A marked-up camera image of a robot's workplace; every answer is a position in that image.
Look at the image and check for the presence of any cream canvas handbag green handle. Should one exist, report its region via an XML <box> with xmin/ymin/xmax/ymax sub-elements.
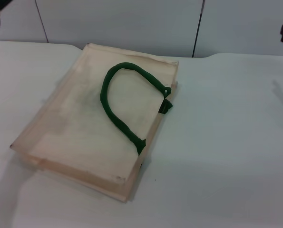
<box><xmin>10</xmin><ymin>42</ymin><xmax>180</xmax><ymax>204</ymax></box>

